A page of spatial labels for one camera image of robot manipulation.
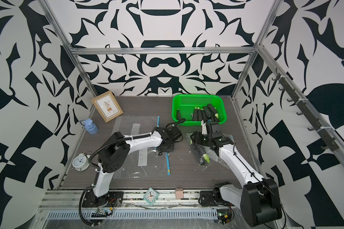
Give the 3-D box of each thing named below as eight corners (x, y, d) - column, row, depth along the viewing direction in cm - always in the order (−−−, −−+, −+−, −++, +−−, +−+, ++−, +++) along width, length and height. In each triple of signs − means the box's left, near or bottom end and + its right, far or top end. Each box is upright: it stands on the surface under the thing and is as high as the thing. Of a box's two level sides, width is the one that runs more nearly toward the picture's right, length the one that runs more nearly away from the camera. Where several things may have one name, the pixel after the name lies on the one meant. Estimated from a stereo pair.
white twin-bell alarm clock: (73, 171, 84) (68, 168, 81) (79, 154, 91) (76, 151, 87) (87, 171, 84) (84, 168, 81) (93, 154, 91) (90, 151, 87)
